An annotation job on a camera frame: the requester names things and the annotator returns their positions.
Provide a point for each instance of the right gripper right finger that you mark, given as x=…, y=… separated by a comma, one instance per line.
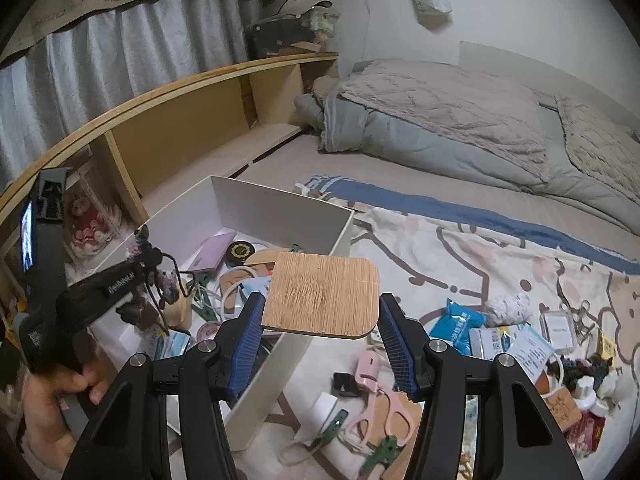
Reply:
x=517, y=436

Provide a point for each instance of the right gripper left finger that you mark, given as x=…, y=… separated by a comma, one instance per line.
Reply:
x=126, y=438

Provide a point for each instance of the square wooden coaster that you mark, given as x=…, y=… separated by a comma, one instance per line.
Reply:
x=325, y=296

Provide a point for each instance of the person left hand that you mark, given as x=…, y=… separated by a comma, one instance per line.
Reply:
x=46, y=433

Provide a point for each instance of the engraved wooden block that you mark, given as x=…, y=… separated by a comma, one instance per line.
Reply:
x=563, y=408

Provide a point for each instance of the red gift box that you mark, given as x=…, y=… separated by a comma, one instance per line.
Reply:
x=584, y=437

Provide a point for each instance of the white label card packet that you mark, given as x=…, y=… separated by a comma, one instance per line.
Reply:
x=531, y=350

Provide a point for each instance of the red dress doll in case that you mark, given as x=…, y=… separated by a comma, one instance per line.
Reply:
x=92, y=216

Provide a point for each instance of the blue wet wipe packet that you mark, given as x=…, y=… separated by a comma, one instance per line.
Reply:
x=455, y=324

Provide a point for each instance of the white storage box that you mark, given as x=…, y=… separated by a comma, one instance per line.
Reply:
x=265, y=217

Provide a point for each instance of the cartoon printed blanket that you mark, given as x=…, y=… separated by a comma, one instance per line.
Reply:
x=567, y=260

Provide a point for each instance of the wooden bedside shelf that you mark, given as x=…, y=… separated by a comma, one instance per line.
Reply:
x=144, y=153

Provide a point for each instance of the green clothes peg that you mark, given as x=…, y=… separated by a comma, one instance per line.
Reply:
x=297, y=452

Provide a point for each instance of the grey window curtain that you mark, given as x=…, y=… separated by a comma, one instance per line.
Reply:
x=81, y=72

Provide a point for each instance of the grey beige quilt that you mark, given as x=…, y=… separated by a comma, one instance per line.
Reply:
x=483, y=128

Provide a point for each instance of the black bag on shelf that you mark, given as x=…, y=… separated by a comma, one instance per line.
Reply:
x=278, y=35

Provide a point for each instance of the white cap on shelf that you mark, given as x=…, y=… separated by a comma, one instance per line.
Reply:
x=301, y=7

